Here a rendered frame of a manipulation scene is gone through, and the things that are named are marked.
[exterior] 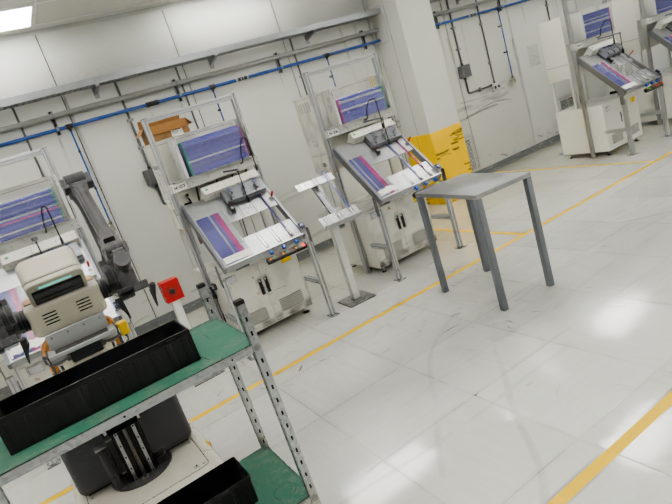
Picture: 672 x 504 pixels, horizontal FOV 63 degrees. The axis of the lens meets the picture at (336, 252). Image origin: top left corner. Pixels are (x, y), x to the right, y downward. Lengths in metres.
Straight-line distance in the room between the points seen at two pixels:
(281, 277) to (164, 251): 1.75
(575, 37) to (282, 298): 4.81
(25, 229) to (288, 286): 1.95
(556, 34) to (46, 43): 5.55
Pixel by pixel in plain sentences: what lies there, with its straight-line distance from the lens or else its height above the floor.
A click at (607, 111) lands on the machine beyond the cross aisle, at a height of 0.52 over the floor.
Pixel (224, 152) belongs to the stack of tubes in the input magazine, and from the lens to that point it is 4.50.
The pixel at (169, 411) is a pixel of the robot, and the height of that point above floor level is 0.47.
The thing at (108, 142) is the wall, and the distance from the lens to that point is 5.84.
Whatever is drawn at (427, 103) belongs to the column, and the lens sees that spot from 6.87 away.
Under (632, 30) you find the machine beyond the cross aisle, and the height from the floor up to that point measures 1.29.
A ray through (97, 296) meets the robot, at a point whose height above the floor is 1.16.
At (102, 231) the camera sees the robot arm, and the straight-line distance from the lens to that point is 2.13.
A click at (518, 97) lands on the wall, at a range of 8.76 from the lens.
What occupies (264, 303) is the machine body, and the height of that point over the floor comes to 0.25.
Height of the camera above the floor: 1.58
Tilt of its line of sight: 14 degrees down
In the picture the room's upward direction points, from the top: 18 degrees counter-clockwise
